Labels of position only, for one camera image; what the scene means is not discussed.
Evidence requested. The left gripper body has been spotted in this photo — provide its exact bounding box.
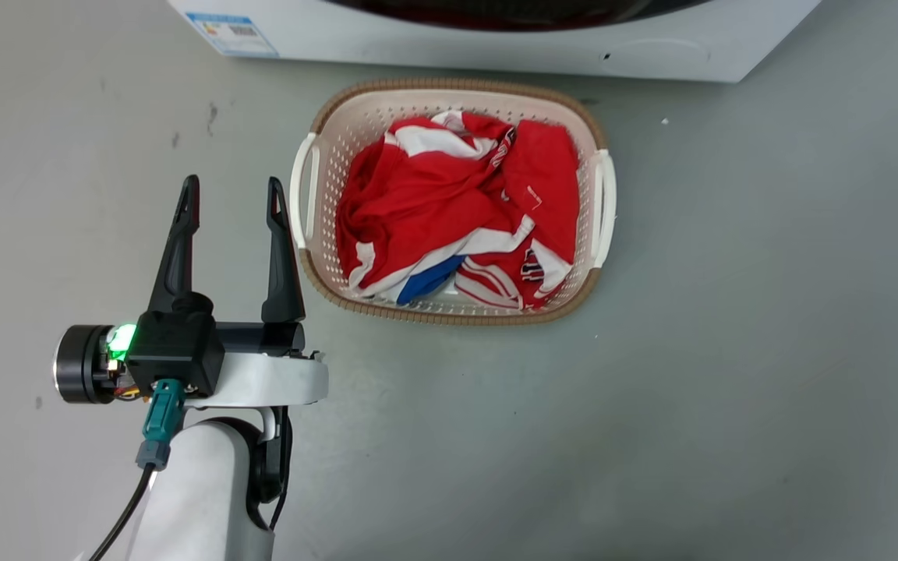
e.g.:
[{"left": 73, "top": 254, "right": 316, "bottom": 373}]
[{"left": 53, "top": 320, "right": 331, "bottom": 410}]

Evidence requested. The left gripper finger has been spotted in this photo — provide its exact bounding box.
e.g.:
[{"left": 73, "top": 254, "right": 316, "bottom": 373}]
[
  {"left": 261, "top": 177, "right": 307, "bottom": 325},
  {"left": 147, "top": 175, "right": 214, "bottom": 317}
]

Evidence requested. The white washing machine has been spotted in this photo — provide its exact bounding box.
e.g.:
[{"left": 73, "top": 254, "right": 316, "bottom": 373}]
[{"left": 167, "top": 0, "right": 822, "bottom": 83}]

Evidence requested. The dark glass washing machine door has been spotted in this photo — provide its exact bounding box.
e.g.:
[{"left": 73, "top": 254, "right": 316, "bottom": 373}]
[{"left": 326, "top": 0, "right": 716, "bottom": 33}]

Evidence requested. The beige plastic laundry basket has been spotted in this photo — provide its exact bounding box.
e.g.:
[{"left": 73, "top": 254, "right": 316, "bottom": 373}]
[{"left": 290, "top": 76, "right": 618, "bottom": 326}]

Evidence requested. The blue garment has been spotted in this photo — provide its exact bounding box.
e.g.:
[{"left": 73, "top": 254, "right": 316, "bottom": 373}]
[{"left": 396, "top": 253, "right": 466, "bottom": 305}]

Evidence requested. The red and white jersey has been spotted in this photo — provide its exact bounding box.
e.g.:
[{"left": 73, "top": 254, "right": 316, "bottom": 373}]
[{"left": 335, "top": 111, "right": 582, "bottom": 312}]

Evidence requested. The blue white energy label sticker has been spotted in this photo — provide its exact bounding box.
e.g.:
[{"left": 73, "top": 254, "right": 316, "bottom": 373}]
[{"left": 185, "top": 12, "right": 281, "bottom": 59}]

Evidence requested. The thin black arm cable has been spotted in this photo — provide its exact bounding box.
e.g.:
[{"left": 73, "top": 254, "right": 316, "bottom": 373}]
[{"left": 249, "top": 405, "right": 295, "bottom": 533}]

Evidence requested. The black cable with teal connector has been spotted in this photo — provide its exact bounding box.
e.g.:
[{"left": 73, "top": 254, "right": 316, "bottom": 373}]
[{"left": 87, "top": 379, "right": 187, "bottom": 561}]

